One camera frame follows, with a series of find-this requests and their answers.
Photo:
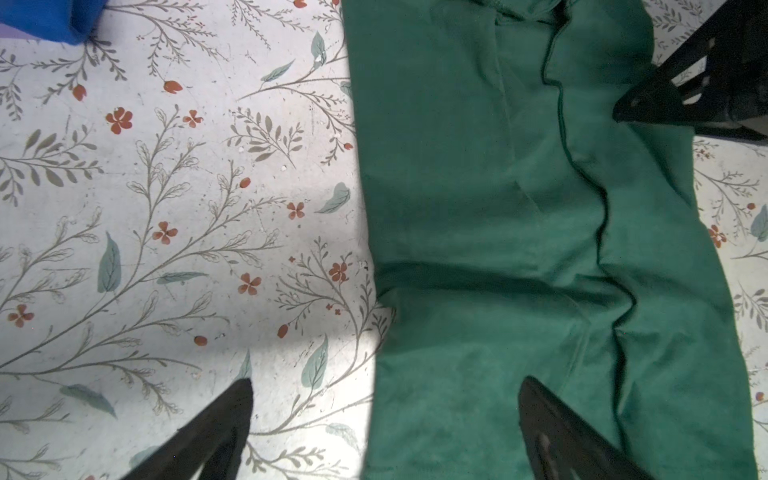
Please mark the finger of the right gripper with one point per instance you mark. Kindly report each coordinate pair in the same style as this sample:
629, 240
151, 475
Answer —
715, 82

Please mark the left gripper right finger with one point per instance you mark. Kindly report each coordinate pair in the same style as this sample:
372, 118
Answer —
560, 445

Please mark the green t-shirt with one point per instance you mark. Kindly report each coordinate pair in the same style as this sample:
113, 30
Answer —
517, 230

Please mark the blue folded t-shirt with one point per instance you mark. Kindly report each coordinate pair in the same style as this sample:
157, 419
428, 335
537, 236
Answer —
62, 21

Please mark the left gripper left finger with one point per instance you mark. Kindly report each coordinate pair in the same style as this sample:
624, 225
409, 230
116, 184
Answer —
210, 446

